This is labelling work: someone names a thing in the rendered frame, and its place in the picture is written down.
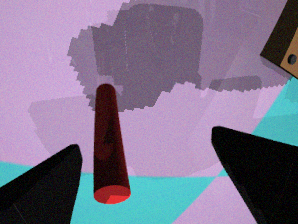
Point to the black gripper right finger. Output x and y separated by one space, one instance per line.
264 171

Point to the red peg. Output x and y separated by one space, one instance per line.
111 180

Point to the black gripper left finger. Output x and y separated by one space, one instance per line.
46 193

